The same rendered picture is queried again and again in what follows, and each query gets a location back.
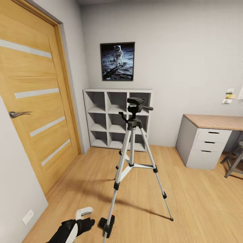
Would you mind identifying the camera tripod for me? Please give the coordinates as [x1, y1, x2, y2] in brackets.
[103, 97, 173, 243]

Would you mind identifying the digital camera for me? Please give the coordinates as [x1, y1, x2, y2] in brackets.
[99, 215, 115, 238]

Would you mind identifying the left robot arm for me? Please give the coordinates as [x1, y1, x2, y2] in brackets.
[46, 207, 95, 243]

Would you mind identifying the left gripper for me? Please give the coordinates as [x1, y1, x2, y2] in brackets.
[76, 217, 95, 236]

